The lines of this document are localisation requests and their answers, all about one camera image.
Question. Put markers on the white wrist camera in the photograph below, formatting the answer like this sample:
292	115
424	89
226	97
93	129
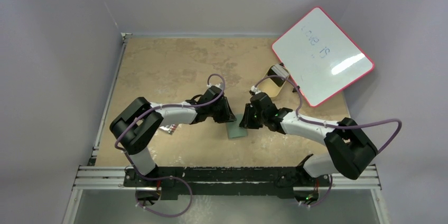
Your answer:
254	90
219	85

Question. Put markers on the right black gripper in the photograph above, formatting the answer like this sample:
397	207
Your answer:
250	118

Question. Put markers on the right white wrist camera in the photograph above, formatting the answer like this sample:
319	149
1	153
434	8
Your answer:
254	90

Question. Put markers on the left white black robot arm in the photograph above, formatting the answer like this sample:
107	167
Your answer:
136	125

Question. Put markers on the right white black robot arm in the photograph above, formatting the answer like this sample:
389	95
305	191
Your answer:
349	149

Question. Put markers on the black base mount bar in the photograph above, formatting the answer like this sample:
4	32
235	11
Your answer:
284	182

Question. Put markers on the aluminium rail frame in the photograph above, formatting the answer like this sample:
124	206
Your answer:
164	155

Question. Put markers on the beige oval tray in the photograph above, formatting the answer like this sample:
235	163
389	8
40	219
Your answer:
269	87

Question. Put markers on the green card holder wallet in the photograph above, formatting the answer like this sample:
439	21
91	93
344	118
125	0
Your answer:
234	131

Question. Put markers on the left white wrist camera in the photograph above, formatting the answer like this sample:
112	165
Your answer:
219	85

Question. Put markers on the pink framed whiteboard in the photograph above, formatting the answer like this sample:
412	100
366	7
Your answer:
321	58

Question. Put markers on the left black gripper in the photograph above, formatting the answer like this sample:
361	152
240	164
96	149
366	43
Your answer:
226	116

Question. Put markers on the colourful marker pack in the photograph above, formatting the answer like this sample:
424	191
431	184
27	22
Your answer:
168	129

